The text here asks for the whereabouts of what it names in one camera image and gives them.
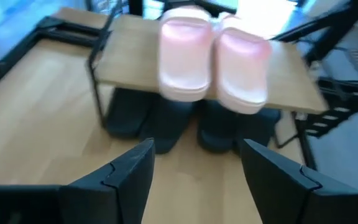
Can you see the black metal table frame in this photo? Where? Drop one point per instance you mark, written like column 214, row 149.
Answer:
column 57, row 29

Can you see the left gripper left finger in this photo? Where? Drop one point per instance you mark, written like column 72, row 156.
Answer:
column 126, row 186

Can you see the black rubber slide sandal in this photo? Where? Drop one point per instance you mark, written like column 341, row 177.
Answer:
column 126, row 112
column 217, row 127
column 166, row 124
column 256, row 130

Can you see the wooden shelf with black legs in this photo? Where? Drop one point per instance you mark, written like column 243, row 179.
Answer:
column 129, row 56

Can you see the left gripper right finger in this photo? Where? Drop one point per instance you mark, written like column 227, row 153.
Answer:
column 284, row 193

